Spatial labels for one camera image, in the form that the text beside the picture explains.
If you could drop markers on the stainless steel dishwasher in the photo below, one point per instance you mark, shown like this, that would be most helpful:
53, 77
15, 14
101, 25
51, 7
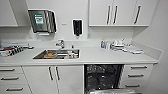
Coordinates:
100, 78

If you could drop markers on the small black sink knob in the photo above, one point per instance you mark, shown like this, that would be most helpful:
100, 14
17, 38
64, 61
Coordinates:
72, 46

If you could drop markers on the stainless steel sink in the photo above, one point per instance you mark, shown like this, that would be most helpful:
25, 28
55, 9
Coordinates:
71, 54

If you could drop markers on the blue dish soap bottle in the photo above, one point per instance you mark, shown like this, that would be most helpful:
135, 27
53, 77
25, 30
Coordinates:
103, 44

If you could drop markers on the black soap dispenser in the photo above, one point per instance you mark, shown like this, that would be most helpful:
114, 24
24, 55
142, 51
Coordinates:
77, 27

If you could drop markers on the small white cup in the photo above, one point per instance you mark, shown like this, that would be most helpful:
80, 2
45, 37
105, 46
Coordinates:
107, 45

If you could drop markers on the chrome faucet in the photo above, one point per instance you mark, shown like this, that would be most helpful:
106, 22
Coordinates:
60, 44

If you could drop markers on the orange bowl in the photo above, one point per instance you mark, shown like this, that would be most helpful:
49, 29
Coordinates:
50, 54

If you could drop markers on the steel paper towel dispenser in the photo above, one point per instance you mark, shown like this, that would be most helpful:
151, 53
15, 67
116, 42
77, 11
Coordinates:
41, 20

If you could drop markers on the white two-door sink cabinet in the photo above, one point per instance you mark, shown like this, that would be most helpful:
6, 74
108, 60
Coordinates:
40, 80

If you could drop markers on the narrow white drawer unit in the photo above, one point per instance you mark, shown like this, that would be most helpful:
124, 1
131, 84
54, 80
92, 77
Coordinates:
136, 76

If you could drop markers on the wide white drawer unit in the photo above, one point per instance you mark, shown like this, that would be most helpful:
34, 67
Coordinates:
13, 80

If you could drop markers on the small wall label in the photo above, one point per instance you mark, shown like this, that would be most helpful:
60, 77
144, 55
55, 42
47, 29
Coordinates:
63, 23

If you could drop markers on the white wall cabinet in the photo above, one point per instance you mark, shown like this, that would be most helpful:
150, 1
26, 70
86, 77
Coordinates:
8, 13
100, 13

